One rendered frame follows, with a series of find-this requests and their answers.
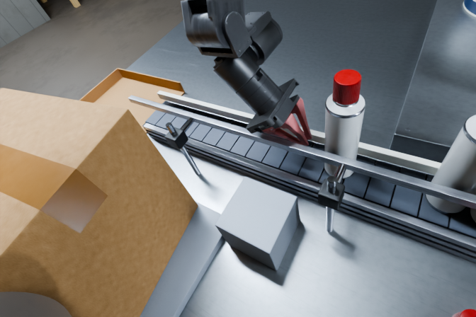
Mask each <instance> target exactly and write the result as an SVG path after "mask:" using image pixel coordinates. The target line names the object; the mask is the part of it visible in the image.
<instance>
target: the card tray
mask: <svg viewBox="0 0 476 317"><path fill-rule="evenodd" d="M159 91H163V92H167V93H172V94H175V95H178V96H182V95H183V94H184V93H185V91H184V89H183V86H182V85H181V82H178V81H173V80H169V79H163V78H160V77H156V76H150V75H147V74H141V73H138V72H134V71H128V70H125V69H119V68H117V69H116V70H115V71H113V72H112V73H111V74H109V75H108V76H107V77H106V78H105V79H104V80H102V81H101V82H100V83H99V84H98V85H97V86H95V87H94V88H93V89H91V90H90V91H89V92H88V93H87V94H86V95H85V96H83V97H82V98H81V99H80V101H85V102H90V103H98V104H102V105H110V106H115V107H119V108H127V109H128V110H129V111H130V112H131V113H132V115H133V116H134V117H135V119H136V120H137V121H138V123H139V124H140V126H141V127H142V129H143V130H144V131H145V132H146V130H145V129H144V127H143V124H144V123H145V121H146V120H147V119H148V118H149V117H150V116H151V115H152V113H153V112H154V111H155V110H154V109H151V108H147V107H145V106H142V105H138V104H135V103H131V102H130V100H129V99H128V98H129V97H130V96H131V95H132V96H137V97H139V98H144V99H146V100H150V101H154V102H156V103H161V104H162V103H163V102H164V101H165V100H163V99H160V98H159V96H158V94H157V93H158V92H159ZM146 134H147V132H146Z"/></svg>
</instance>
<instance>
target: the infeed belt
mask: <svg viewBox="0 0 476 317"><path fill-rule="evenodd" d="M162 104H163V105H167V106H171V107H173V108H178V109H181V110H185V111H188V112H190V113H195V114H198V115H202V116H205V117H209V118H212V119H215V120H219V121H222V122H226V123H229V124H232V125H236V126H239V127H243V128H246V127H247V125H248V124H247V123H244V122H240V121H236V120H232V119H229V118H226V117H221V116H219V115H214V114H211V113H207V112H204V111H201V110H196V109H193V108H189V107H186V106H183V105H179V104H175V103H171V102H169V101H164V102H163V103H162ZM187 121H188V120H186V119H183V118H180V117H177V116H174V115H170V114H167V113H163V112H160V111H158V110H155V111H154V112H153V113H152V115H151V116H150V117H149V118H148V119H147V120H146V121H145V122H146V123H149V124H151V125H154V126H156V127H160V128H162V129H166V130H168V129H167V128H166V123H168V122H171V123H172V125H173V126H174V127H176V128H179V129H181V128H182V127H183V126H184V125H185V123H186V122H187ZM186 136H187V137H188V138H191V139H194V140H196V141H199V142H202V143H204V144H208V145H211V146H214V147H216V148H219V149H222V150H225V151H228V152H230V153H233V154H236V155H239V156H242V157H244V158H247V159H251V160H252V161H256V162H259V163H262V164H264V165H267V166H270V167H273V168H276V169H278V170H281V171H285V172H287V173H290V174H293V175H296V176H299V177H301V178H304V179H307V180H311V181H312V182H315V183H319V184H322V183H323V180H324V179H327V178H328V177H329V176H328V175H327V173H326V172H325V169H324V162H322V161H318V160H315V159H313V158H308V157H306V156H302V155H299V154H295V153H293V152H290V151H286V150H283V149H279V148H276V147H274V146H270V145H267V144H263V143H261V142H256V141H254V140H251V139H247V138H244V137H241V136H238V135H235V134H231V133H229V132H224V131H222V130H219V129H215V128H212V127H209V126H206V125H202V124H199V123H197V122H194V123H193V124H192V125H191V126H190V128H189V129H188V130H187V131H186ZM308 143H309V145H308V146H309V147H312V148H315V149H319V150H322V151H324V146H325V145H322V144H318V143H314V142H311V141H308ZM356 160H357V161H360V162H363V163H367V164H370V165H373V166H377V167H380V168H384V169H388V170H390V171H394V172H397V173H401V174H405V175H409V176H411V177H414V178H418V179H422V180H426V181H429V182H431V181H432V179H433V178H434V175H429V174H428V175H427V177H426V174H425V173H422V172H418V171H414V170H411V169H408V168H404V167H401V170H400V166H396V165H393V164H391V163H386V162H383V161H379V160H377V163H375V162H376V160H375V159H373V158H368V157H365V156H361V155H358V154H357V157H356ZM341 184H344V185H345V191H344V192H345V193H347V194H349V195H353V196H355V197H359V198H361V199H363V200H367V201H369V202H372V203H375V204H378V205H381V206H384V207H387V208H389V209H393V210H395V211H397V212H401V213H403V214H407V215H409V216H411V217H415V218H417V219H420V220H423V221H427V222H429V223H432V224H435V225H437V226H441V227H443V228H446V229H449V230H451V231H455V232H458V233H459V234H463V235H466V236H469V237H471V238H475V239H476V226H475V225H474V223H473V222H472V220H471V219H470V216H469V207H466V208H465V209H464V210H463V211H462V212H461V213H458V214H443V213H440V212H438V211H436V210H435V209H433V208H432V207H431V206H430V205H429V204H428V202H427V201H426V198H425V194H424V193H422V192H418V191H415V190H411V189H409V188H404V187H402V186H399V185H395V184H392V183H389V182H386V181H383V180H379V179H377V178H372V177H370V176H367V175H363V174H360V173H357V172H354V173H353V175H352V176H351V177H350V178H347V179H345V180H342V181H341Z"/></svg>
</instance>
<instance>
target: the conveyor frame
mask: <svg viewBox="0 0 476 317"><path fill-rule="evenodd" d="M143 127H144V129H145V130H146V132H147V133H148V135H149V136H150V137H151V138H153V139H156V140H158V141H161V142H164V143H166V144H169V143H168V141H167V140H166V139H165V135H166V134H167V133H168V132H169V131H168V130H166V129H162V128H160V127H156V126H154V125H151V124H149V123H144V124H143ZM184 145H185V147H186V148H187V150H188V152H189V153H192V154H195V155H197V156H200V157H202V158H204V159H207V160H210V161H213V162H215V163H218V164H220V165H223V166H226V167H228V168H231V169H233V170H236V171H239V172H241V173H244V174H246V175H250V176H251V177H254V178H257V179H259V180H262V181H264V182H267V183H270V184H272V185H275V186H277V187H280V188H283V189H285V190H288V191H290V192H294V193H295V194H298V195H301V196H303V197H306V198H308V199H311V200H314V201H315V202H318V190H319V188H320V187H321V184H319V183H315V182H312V181H311V180H307V179H304V178H301V177H299V176H296V175H293V174H290V173H287V172H285V171H281V170H278V169H276V168H273V167H270V166H267V165H264V164H262V163H259V162H256V161H252V160H251V159H248V158H244V157H242V156H239V155H236V154H233V153H230V152H228V151H225V150H222V149H219V148H216V147H214V146H211V145H208V144H204V143H202V142H199V141H196V140H194V139H191V138H188V141H187V142H186V143H185V144H184ZM358 155H361V154H358ZM361 156H363V155H361ZM365 157H368V158H371V157H369V156H365ZM371 159H375V160H376V162H375V163H377V160H379V159H376V158H371ZM379 161H381V160H379ZM383 162H386V163H389V162H387V161H383ZM391 164H393V163H391ZM393 165H396V166H400V165H397V164H393ZM401 167H404V166H400V168H399V170H401ZM404 168H407V167H404ZM408 169H411V170H414V169H412V168H408ZM414 171H418V170H414ZM418 172H422V171H418ZM422 173H425V172H422ZM425 174H426V177H427V175H428V174H429V175H432V174H430V173H425ZM338 210H339V211H342V212H345V213H347V214H350V215H352V216H355V217H358V218H359V219H363V220H365V221H368V222H370V223H373V224H376V225H378V226H381V227H383V228H386V229H389V230H391V231H394V232H396V233H399V234H402V235H403V236H407V237H409V238H412V239H414V240H417V241H420V242H422V243H425V244H427V245H430V246H433V247H434V248H438V249H440V250H443V251H445V252H447V253H451V254H453V255H456V256H458V257H461V258H464V259H466V260H469V261H471V262H474V263H476V239H475V238H471V237H469V236H466V235H463V234H459V233H458V232H455V231H451V230H449V229H446V228H443V227H441V226H437V225H435V224H432V223H429V222H427V221H423V220H420V219H417V218H415V217H411V216H409V215H407V214H403V213H401V212H397V211H395V210H393V209H389V208H387V207H384V206H381V205H378V204H375V203H372V202H369V201H367V200H363V199H361V198H359V197H355V196H353V195H349V194H347V193H344V197H343V200H342V202H341V205H340V207H339V209H338Z"/></svg>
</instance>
